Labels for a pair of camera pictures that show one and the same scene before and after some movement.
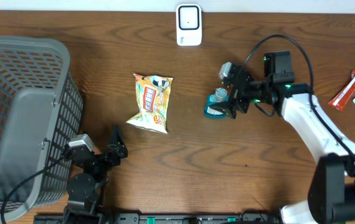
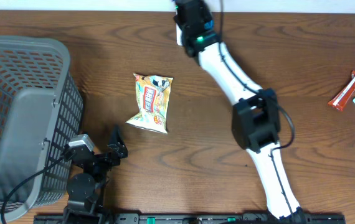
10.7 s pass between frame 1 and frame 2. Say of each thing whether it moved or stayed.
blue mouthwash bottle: moved
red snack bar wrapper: stayed
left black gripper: stayed
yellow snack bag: stayed
